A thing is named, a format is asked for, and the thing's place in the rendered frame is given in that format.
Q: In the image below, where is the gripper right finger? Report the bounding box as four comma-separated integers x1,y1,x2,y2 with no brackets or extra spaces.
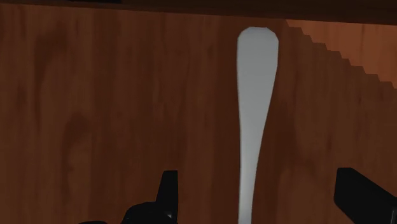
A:
333,167,397,224

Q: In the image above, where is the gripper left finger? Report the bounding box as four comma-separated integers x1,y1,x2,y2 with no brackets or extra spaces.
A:
78,169,179,224

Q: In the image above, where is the grey cutlery handle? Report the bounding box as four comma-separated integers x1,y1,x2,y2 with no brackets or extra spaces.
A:
236,26,279,224

